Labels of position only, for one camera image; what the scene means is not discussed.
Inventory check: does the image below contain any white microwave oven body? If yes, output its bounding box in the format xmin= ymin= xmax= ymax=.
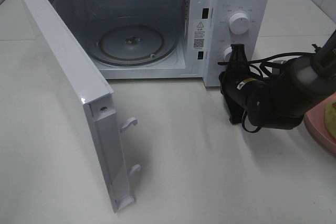
xmin=49 ymin=0 xmax=268 ymax=87

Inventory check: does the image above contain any lower white microwave knob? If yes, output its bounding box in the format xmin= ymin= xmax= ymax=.
xmin=223 ymin=47 xmax=232 ymax=62

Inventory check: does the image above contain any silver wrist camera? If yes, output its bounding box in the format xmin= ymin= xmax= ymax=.
xmin=271 ymin=60 xmax=287 ymax=76

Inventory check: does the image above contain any white microwave door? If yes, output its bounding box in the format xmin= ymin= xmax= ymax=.
xmin=22 ymin=0 xmax=141 ymax=212

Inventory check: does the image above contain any upper white microwave knob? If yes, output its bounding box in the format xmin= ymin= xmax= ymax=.
xmin=228 ymin=12 xmax=250 ymax=35

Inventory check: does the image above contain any white microwave knob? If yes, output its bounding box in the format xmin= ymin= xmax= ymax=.
xmin=223 ymin=47 xmax=232 ymax=62
xmin=228 ymin=12 xmax=250 ymax=35

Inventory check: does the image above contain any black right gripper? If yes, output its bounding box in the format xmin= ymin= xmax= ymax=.
xmin=219 ymin=44 xmax=265 ymax=125

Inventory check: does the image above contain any glass microwave turntable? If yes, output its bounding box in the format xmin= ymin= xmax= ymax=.
xmin=89 ymin=17 xmax=179 ymax=67

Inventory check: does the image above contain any pink plate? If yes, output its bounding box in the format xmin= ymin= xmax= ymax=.
xmin=304 ymin=93 xmax=335 ymax=154

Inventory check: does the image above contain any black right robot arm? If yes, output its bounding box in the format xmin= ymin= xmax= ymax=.
xmin=219 ymin=34 xmax=335 ymax=133

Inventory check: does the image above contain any sandwich with white bread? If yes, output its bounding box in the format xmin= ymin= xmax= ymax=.
xmin=324 ymin=102 xmax=336 ymax=136

